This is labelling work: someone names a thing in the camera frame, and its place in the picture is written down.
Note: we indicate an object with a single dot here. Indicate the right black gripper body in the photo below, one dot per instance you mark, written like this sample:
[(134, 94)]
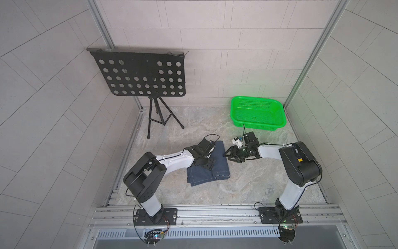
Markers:
[(241, 153)]

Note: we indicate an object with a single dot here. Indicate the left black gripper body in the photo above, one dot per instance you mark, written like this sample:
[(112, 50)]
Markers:
[(205, 162)]

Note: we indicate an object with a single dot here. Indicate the dark blue embroidered pillowcase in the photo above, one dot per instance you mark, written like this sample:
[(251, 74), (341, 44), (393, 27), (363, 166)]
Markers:
[(197, 175)]

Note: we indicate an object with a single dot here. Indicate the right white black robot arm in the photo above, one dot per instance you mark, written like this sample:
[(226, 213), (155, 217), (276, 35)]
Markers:
[(302, 168)]

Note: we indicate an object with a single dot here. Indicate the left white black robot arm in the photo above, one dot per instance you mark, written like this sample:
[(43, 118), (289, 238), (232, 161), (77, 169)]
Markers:
[(144, 178)]

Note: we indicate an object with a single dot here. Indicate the green plastic basket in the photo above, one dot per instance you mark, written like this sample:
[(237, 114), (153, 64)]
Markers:
[(257, 113)]

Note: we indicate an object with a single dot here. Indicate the right green circuit board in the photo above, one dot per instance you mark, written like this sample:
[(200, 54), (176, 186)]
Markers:
[(287, 235)]

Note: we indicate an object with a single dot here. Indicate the green circuit board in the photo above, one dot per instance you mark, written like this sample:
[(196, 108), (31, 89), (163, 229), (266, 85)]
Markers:
[(287, 235), (154, 236)]

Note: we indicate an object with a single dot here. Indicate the black perforated music stand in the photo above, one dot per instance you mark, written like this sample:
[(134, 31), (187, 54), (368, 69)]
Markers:
[(151, 75)]

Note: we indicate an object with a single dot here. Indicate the left green circuit board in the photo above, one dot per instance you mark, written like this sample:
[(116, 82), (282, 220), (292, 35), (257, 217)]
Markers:
[(154, 236)]

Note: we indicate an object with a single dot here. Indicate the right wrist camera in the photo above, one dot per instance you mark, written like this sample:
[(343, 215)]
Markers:
[(237, 142)]

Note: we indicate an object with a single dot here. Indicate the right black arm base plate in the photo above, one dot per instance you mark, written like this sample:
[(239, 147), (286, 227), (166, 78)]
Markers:
[(275, 215)]

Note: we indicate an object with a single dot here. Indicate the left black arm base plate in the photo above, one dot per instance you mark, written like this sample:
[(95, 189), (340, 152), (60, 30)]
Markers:
[(163, 217)]

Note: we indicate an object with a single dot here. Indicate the aluminium front rail frame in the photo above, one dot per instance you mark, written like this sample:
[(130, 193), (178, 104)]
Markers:
[(214, 222)]

